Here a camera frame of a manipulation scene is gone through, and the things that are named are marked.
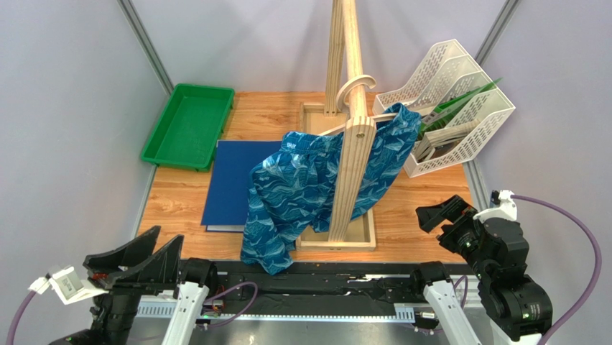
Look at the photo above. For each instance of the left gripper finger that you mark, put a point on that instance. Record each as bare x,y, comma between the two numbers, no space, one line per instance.
168,255
128,255

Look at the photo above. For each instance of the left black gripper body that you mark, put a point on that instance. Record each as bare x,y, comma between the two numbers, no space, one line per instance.
128,295

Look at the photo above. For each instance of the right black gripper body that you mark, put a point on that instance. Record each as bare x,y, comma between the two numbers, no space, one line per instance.
455,229

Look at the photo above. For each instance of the blue patterned shorts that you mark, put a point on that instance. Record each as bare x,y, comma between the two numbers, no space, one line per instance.
293,188

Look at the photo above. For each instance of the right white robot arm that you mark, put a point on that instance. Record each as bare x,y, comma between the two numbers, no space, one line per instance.
492,243

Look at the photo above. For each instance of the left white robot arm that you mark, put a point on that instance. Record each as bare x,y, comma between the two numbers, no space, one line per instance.
113,316

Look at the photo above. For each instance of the wooden hanger stand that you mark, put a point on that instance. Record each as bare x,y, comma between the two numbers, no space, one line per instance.
344,111

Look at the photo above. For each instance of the beige hangers in rack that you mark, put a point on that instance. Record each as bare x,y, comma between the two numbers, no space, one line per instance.
437,138

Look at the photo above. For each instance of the green folder in rack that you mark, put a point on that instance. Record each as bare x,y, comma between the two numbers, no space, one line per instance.
445,112

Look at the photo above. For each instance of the white plastic file rack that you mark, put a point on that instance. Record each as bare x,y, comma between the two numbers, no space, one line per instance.
447,71

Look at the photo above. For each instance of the green plastic tray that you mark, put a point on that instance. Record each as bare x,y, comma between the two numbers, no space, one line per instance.
189,127

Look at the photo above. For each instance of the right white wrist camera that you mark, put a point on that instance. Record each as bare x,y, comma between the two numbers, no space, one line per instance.
503,207

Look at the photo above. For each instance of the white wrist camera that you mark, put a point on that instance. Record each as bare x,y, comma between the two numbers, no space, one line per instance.
67,285
503,207

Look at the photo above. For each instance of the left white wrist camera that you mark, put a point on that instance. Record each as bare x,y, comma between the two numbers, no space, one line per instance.
67,285

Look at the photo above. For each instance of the blue ring binder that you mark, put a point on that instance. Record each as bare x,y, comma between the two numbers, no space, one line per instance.
226,204

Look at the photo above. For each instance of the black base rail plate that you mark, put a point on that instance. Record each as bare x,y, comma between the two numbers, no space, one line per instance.
315,291

